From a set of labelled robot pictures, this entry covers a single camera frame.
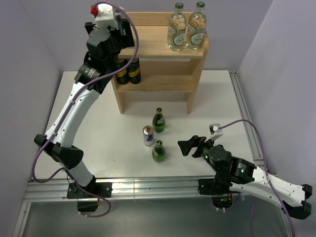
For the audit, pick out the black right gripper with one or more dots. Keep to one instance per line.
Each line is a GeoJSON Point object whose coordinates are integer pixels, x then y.
{"type": "Point", "coordinates": [185, 145]}

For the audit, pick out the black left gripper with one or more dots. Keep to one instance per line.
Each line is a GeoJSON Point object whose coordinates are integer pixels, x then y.
{"type": "Point", "coordinates": [128, 39]}

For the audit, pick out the blue silver can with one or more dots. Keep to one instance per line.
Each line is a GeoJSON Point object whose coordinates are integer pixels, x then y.
{"type": "Point", "coordinates": [119, 14]}
{"type": "Point", "coordinates": [148, 135]}

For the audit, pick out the clear glass bottle green cap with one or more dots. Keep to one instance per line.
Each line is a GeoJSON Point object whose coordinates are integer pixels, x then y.
{"type": "Point", "coordinates": [176, 28]}

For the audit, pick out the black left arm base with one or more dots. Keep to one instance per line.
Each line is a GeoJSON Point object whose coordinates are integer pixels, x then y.
{"type": "Point", "coordinates": [88, 198]}

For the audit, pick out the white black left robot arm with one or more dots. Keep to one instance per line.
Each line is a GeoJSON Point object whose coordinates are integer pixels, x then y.
{"type": "Point", "coordinates": [99, 66]}

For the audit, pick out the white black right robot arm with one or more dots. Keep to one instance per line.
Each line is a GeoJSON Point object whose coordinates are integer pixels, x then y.
{"type": "Point", "coordinates": [234, 174]}

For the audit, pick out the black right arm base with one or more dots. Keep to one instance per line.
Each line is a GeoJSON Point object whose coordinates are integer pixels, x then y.
{"type": "Point", "coordinates": [221, 196]}

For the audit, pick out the wooden two-tier shelf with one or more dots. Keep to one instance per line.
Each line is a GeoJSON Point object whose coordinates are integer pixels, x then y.
{"type": "Point", "coordinates": [162, 69]}

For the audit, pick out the black yellow can right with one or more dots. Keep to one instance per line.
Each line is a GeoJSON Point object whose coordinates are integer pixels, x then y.
{"type": "Point", "coordinates": [134, 71]}

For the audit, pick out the black yellow can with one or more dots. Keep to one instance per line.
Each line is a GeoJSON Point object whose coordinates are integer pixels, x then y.
{"type": "Point", "coordinates": [122, 77]}
{"type": "Point", "coordinates": [134, 71]}

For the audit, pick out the black yellow can left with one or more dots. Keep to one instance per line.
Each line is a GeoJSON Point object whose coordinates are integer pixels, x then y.
{"type": "Point", "coordinates": [122, 77]}

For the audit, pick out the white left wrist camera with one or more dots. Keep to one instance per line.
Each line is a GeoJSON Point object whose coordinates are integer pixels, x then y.
{"type": "Point", "coordinates": [104, 16]}

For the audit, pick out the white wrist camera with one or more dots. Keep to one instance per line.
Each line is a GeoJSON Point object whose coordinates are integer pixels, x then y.
{"type": "Point", "coordinates": [104, 16]}
{"type": "Point", "coordinates": [215, 132]}

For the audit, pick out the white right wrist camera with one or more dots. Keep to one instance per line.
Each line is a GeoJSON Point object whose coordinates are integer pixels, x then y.
{"type": "Point", "coordinates": [215, 132]}

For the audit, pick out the aluminium mounting rail frame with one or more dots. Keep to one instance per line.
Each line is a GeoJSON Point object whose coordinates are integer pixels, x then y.
{"type": "Point", "coordinates": [150, 199]}

